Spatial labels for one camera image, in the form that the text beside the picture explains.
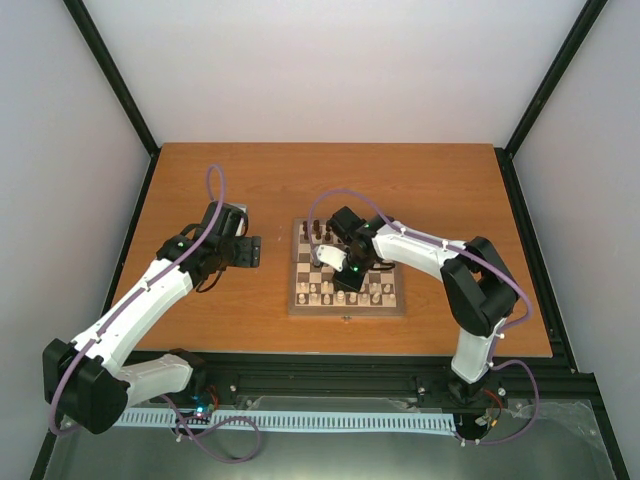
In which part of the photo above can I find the wooden chess board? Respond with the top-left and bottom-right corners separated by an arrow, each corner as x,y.
288,218 -> 405,319

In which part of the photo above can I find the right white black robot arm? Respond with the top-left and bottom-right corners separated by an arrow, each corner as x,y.
312,207 -> 521,405

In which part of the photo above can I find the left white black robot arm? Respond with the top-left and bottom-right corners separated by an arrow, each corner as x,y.
43,201 -> 261,434

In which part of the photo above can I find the dark chess pieces row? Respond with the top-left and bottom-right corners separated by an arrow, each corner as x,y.
299,219 -> 335,244

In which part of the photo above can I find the green lit circuit board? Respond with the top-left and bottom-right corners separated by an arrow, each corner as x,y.
194,406 -> 211,418

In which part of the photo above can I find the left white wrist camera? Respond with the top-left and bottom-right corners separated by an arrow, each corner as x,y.
228,203 -> 249,237

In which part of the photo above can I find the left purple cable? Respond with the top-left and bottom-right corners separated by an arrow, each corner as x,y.
48,163 -> 263,464

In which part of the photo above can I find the purple cable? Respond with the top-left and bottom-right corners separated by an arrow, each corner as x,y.
48,163 -> 263,464
307,188 -> 541,447

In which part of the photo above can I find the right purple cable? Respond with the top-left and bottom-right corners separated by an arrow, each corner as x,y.
307,188 -> 541,447

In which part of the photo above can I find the light blue slotted cable duct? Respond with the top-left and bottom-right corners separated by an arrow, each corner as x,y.
114,409 -> 457,434

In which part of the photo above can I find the left black frame post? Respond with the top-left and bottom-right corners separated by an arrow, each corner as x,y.
62,0 -> 161,157

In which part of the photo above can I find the black frame post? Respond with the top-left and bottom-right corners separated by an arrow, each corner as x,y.
502,0 -> 610,156
62,0 -> 161,157

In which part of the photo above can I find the black aluminium frame rail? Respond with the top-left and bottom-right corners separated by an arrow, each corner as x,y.
170,353 -> 599,407

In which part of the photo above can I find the right black frame post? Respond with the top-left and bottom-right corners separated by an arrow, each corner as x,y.
502,0 -> 610,156

